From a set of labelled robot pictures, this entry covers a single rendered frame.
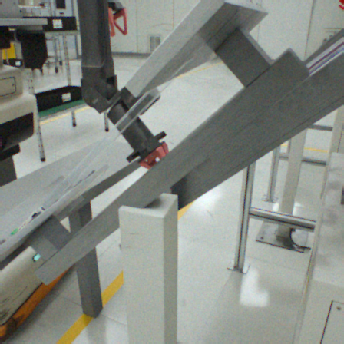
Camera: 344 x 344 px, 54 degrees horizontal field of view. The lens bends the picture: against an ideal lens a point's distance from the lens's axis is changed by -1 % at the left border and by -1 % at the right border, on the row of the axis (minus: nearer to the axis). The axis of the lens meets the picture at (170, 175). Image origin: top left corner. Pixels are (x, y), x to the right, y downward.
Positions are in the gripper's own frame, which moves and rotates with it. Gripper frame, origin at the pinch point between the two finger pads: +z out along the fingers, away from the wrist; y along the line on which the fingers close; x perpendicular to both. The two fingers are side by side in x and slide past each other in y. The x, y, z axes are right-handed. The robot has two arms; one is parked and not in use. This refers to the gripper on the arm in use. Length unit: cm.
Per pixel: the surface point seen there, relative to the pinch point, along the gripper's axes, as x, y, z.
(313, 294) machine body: -15.5, -9.8, 33.0
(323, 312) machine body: -14.7, -9.8, 37.1
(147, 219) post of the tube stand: -17.5, -33.4, 1.6
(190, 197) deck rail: -7.6, -10.0, 5.5
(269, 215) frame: 17, 60, 39
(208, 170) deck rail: -14.5, -9.9, 3.4
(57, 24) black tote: 112, 164, -149
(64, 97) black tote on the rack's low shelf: 154, 161, -107
